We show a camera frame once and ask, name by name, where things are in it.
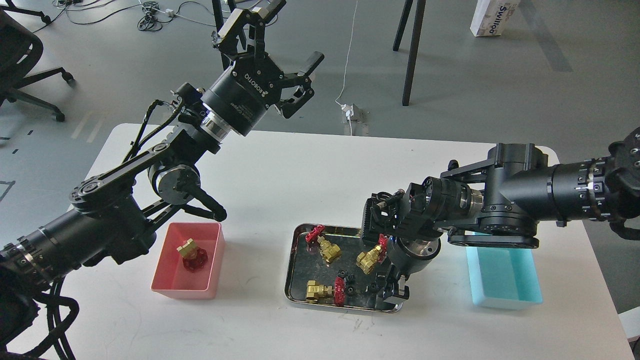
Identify pink plastic box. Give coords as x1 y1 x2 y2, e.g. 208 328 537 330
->
151 222 226 299

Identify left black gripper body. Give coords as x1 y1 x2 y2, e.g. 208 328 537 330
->
201 52 283 136

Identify white cardboard box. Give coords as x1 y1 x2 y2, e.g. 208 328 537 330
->
470 0 521 37

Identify white cable on floor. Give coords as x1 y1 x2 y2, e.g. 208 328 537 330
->
334 0 359 108

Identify black stand legs left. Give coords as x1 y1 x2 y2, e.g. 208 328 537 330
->
211 0 230 70

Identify black gear upper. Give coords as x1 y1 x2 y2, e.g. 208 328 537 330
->
337 269 355 285

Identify light blue plastic box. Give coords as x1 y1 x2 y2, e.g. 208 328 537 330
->
466 247 543 310

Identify black stand legs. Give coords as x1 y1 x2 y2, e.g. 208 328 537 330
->
211 0 230 70
391 0 426 107

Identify black gear middle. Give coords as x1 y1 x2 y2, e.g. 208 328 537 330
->
345 284 358 297

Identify brass valve top left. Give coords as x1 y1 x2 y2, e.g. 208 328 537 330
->
305 224 342 265

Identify brass valve bottom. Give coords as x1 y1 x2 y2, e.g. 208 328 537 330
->
305 276 346 306

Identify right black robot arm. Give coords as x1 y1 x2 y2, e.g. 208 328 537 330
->
361 129 640 304

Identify brass valve top right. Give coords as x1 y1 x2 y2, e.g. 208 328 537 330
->
356 234 389 275

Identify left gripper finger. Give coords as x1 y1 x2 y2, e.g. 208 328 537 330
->
212 0 286 59
270 51 325 119

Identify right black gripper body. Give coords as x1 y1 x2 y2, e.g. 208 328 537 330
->
386 236 441 281

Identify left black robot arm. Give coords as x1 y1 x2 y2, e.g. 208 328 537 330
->
1 0 324 360

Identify black office chair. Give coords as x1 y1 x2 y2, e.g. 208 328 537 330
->
0 10 74 122

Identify brass valve red handwheel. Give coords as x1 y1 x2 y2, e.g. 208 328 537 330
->
176 238 209 273

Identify black stand legs right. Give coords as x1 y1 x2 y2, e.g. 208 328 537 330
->
391 0 426 107

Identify shiny metal tray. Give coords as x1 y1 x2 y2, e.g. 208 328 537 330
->
285 223 402 313

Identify black coiled cable bundle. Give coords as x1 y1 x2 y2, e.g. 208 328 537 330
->
136 2 163 34

